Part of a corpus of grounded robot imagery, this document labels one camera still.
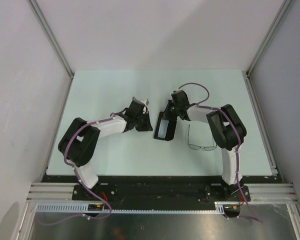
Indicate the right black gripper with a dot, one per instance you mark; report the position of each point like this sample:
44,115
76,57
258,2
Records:
173,104

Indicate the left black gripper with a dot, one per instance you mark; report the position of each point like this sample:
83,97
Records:
148,126

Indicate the blue cleaning cloth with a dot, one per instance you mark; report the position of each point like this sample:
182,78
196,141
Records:
163,127

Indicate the black glasses case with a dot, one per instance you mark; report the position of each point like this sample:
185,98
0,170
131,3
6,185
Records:
171,128

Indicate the thin wire-frame glasses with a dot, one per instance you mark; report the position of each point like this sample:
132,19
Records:
198,140

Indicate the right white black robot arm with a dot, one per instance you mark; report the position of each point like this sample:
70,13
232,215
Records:
227,129

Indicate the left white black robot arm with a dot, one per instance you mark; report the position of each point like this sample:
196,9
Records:
79,142

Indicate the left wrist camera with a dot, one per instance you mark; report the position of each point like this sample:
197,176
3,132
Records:
144,101

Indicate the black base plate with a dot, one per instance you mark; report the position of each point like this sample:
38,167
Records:
162,192

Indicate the slotted cable duct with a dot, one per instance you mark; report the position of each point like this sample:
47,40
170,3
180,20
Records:
91,208

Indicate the aluminium front rail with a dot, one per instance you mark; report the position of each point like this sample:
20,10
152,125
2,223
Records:
269,193

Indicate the right aluminium corner post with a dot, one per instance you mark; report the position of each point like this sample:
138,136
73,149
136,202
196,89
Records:
270,34

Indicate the aluminium corner post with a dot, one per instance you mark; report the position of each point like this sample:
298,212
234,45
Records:
270,34
38,13

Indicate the left aluminium corner post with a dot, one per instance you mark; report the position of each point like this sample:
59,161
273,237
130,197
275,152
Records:
38,13

